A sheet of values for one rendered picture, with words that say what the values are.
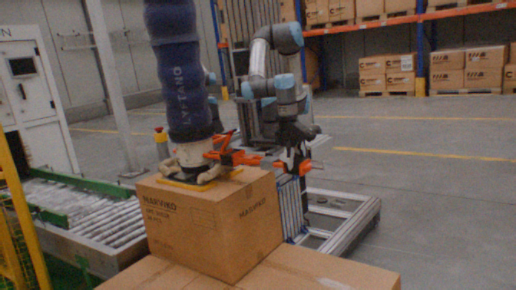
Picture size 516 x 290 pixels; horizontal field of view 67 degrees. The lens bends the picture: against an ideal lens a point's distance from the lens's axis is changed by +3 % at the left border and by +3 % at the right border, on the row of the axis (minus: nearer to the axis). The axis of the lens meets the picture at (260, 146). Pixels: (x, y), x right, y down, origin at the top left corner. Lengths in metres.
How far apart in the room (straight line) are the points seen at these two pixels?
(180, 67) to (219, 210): 0.64
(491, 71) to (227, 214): 7.18
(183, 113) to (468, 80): 7.17
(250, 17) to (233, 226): 1.21
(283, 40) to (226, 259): 1.02
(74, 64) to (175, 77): 10.24
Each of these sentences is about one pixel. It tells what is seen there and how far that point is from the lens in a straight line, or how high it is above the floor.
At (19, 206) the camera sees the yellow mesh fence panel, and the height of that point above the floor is 0.79.
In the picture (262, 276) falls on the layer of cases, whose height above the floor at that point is 0.54.
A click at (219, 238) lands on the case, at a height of 0.77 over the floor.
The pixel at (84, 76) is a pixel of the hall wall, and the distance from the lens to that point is 12.02.
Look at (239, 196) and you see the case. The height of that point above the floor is 0.92.
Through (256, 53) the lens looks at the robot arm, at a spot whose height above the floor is 1.51.
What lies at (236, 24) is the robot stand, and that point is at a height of 1.67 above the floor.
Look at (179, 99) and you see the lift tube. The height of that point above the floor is 1.36.
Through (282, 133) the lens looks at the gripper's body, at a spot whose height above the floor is 1.21.
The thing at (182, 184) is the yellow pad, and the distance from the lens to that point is 1.83.
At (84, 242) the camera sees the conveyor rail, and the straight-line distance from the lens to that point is 2.46.
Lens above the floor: 1.57
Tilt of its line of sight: 16 degrees down
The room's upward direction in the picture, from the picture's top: 8 degrees counter-clockwise
